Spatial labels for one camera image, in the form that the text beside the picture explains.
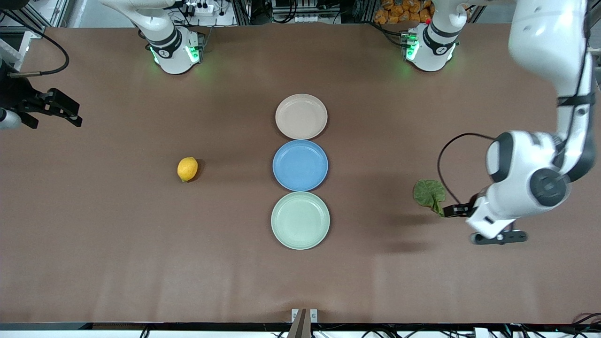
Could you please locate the yellow lemon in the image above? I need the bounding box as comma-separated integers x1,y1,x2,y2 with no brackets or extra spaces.
177,157,199,183

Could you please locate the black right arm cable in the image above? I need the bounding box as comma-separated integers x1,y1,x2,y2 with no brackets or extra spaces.
0,9,70,78

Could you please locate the beige round plate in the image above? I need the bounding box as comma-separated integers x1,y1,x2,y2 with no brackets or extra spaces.
275,94,328,141

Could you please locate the pale green round plate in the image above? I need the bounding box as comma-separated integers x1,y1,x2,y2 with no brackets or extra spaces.
271,191,331,250

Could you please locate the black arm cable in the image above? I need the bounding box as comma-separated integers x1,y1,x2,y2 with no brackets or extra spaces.
437,133,496,207
0,9,70,78

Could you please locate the blue round plate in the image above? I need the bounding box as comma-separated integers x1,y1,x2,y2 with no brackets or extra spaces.
272,139,329,192

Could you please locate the black cable bundle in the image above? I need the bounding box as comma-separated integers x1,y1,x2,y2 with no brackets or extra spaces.
572,312,601,328

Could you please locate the white power strip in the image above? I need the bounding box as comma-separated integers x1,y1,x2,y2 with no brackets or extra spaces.
185,0,217,15

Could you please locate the green lettuce leaf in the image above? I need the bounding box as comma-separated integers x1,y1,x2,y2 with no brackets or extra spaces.
413,179,447,217

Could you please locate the brown wedge bar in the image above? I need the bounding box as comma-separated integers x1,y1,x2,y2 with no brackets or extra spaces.
287,308,311,338

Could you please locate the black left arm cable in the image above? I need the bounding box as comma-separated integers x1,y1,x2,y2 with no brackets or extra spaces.
437,133,496,207

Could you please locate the bag of orange fruit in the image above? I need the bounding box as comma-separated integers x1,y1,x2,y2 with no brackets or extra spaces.
374,0,435,24

